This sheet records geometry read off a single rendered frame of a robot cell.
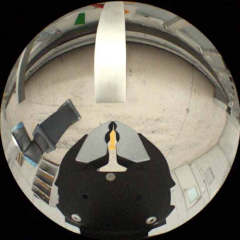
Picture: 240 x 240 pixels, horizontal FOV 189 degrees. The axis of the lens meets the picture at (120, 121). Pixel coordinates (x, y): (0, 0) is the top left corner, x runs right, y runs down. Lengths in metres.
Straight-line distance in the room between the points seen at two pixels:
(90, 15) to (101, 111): 0.98
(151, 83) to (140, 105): 0.31
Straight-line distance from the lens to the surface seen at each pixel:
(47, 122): 0.79
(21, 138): 0.65
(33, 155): 0.69
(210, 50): 0.54
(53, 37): 0.46
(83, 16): 0.33
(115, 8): 0.15
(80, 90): 1.03
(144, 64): 1.02
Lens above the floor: 0.94
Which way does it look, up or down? 62 degrees down
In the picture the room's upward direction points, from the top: 173 degrees clockwise
